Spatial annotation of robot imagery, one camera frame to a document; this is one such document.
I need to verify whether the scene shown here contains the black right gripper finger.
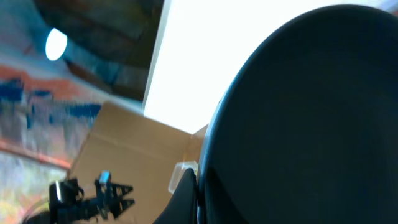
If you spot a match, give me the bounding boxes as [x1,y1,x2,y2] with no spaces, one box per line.
[154,169,197,224]

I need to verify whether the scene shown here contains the dark blue plate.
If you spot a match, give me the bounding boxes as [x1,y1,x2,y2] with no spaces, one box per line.
[198,5,397,223]

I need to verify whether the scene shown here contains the brown cardboard box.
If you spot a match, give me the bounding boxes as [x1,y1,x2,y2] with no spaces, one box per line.
[69,102,206,223]

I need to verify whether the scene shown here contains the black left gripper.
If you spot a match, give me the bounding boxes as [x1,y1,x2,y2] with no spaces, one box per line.
[95,179,135,220]

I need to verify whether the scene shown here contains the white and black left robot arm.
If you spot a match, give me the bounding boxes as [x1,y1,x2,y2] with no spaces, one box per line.
[21,178,135,224]

